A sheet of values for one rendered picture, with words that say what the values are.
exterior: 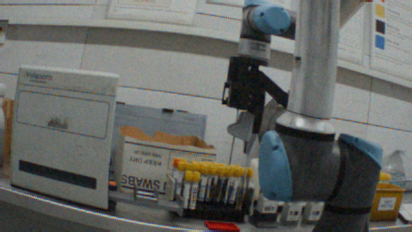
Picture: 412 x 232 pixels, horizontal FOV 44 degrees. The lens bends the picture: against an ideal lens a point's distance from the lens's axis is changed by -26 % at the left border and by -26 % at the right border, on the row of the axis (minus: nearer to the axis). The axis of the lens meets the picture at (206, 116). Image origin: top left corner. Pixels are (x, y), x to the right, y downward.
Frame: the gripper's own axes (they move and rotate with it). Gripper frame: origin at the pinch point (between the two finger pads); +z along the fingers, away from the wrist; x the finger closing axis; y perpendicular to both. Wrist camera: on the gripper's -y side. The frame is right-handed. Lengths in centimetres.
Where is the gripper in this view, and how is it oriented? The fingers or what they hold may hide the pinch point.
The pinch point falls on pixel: (249, 148)
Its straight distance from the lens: 150.3
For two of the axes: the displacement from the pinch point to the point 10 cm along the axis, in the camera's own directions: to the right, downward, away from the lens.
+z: -1.5, 9.9, 0.5
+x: 2.0, 0.8, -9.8
